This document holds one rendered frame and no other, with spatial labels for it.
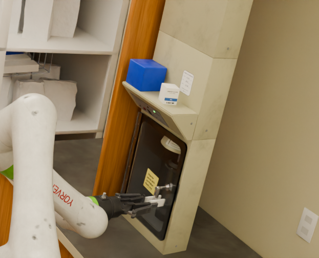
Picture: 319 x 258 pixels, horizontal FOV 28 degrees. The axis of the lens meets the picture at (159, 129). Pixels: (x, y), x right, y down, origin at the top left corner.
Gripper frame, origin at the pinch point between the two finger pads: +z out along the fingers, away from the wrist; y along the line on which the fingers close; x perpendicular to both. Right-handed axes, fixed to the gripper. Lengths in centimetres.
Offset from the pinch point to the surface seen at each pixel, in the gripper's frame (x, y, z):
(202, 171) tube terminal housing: -14.3, -4.7, 14.0
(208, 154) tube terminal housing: -20.8, -4.3, 14.8
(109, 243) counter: 20.8, 5.5, -10.4
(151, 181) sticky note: -2.2, 9.3, 4.1
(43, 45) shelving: -14, 117, 7
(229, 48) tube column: -60, -2, 11
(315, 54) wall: -62, -7, 48
